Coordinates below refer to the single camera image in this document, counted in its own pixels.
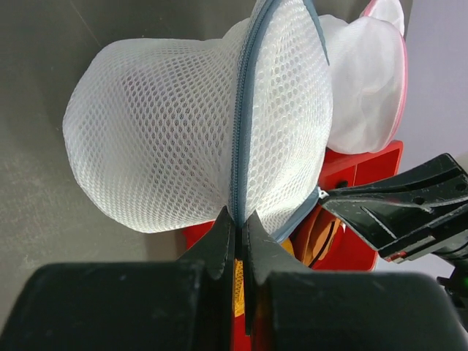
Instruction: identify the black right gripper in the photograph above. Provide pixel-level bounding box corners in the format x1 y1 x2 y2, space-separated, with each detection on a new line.
321 154 467 263

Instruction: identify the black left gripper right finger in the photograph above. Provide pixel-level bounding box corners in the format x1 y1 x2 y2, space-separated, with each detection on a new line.
241 214 467 350

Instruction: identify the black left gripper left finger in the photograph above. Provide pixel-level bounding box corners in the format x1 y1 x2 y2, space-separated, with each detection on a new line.
1 210 235 350

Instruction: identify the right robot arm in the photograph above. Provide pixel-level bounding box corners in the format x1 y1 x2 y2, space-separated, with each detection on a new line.
319 154 467 315

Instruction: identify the yellow lace bra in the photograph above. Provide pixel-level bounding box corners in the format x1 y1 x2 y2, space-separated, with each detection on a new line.
233 237 295 319

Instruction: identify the pink-trimmed mesh laundry bag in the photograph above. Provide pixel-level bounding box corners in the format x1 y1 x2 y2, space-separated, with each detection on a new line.
319 1 408 154

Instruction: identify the red plastic tray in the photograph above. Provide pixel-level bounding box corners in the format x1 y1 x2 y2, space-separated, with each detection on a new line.
181 140 405 351

